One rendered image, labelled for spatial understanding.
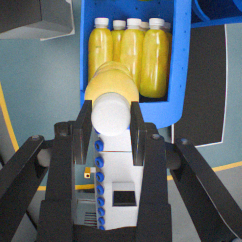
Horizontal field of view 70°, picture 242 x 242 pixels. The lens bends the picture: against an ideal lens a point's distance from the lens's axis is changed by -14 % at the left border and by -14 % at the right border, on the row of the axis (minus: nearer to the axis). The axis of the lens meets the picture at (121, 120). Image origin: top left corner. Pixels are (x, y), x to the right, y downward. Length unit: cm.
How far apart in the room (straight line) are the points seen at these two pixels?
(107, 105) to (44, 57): 156
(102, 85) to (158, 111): 23
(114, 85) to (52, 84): 154
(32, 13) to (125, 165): 69
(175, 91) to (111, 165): 50
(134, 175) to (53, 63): 118
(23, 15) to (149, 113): 50
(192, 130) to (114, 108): 159
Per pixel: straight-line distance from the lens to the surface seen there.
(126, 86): 23
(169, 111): 46
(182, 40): 45
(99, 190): 88
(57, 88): 174
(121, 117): 19
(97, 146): 76
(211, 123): 181
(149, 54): 50
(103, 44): 54
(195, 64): 161
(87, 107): 18
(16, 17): 70
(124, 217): 109
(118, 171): 87
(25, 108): 190
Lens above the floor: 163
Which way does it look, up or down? 68 degrees down
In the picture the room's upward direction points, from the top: 175 degrees clockwise
